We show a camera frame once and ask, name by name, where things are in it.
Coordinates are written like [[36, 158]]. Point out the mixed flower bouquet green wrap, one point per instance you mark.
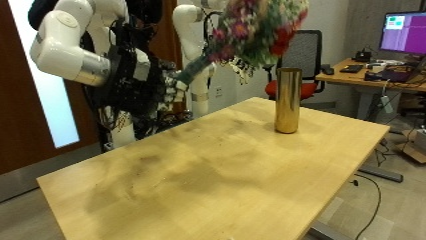
[[248, 30]]

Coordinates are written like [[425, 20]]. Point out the tall gold cylinder vase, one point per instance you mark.
[[288, 100]]

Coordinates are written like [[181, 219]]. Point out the black mesh chair red seat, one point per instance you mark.
[[306, 50]]

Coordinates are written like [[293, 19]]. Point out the wooden office desk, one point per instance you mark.
[[346, 78]]

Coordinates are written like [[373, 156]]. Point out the black keyboard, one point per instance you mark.
[[352, 68]]

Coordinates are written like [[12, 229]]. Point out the black desk phone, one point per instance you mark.
[[362, 56]]

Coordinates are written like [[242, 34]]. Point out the brown door frosted glass panel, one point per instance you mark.
[[21, 133]]

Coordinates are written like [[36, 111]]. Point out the white power strip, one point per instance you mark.
[[386, 104]]

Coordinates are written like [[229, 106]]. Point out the computer monitor purple screen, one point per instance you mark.
[[406, 33]]

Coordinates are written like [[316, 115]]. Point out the grey table foot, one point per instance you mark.
[[381, 174]]

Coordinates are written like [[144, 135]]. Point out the cardboard box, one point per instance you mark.
[[414, 146]]

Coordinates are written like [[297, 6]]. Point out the white wall outlet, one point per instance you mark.
[[218, 92]]

